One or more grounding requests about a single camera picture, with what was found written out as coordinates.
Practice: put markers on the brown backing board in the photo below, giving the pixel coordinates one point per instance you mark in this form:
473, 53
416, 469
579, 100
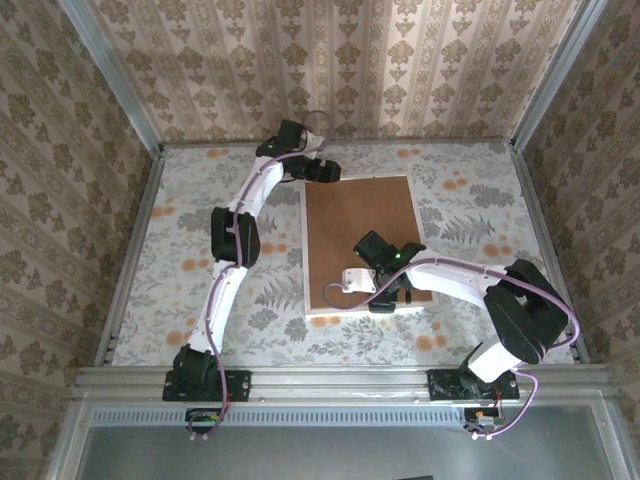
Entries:
360, 215

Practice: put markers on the white picture frame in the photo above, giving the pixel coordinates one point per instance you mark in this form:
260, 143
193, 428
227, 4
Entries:
330, 313

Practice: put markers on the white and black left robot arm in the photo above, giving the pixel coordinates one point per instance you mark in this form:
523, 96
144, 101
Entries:
235, 235

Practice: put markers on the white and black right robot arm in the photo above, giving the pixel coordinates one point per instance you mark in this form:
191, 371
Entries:
525, 310

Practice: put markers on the floral patterned table sheet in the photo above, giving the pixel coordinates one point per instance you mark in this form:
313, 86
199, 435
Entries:
280, 350

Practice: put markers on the grey metal panel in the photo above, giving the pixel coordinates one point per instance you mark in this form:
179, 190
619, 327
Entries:
325, 450

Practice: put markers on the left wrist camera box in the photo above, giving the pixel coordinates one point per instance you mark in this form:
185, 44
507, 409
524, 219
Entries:
314, 141

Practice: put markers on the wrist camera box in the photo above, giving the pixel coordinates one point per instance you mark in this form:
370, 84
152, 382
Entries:
357, 280
314, 141

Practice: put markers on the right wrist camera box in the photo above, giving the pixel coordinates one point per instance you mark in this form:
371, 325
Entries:
357, 280

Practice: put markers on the aluminium mounting rail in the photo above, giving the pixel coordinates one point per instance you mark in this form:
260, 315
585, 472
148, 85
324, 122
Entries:
340, 382

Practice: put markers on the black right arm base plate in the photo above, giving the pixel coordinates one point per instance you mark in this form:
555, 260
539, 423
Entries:
440, 387

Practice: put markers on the aluminium rear rail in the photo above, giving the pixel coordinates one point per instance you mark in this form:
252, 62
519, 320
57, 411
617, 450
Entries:
450, 141

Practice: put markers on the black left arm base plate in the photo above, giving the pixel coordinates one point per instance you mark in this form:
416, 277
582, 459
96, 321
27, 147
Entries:
240, 385

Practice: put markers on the aluminium side rail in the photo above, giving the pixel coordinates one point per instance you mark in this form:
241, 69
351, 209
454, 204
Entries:
533, 200
145, 200

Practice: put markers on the aluminium corner post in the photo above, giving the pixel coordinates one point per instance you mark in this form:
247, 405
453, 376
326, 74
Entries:
115, 85
555, 75

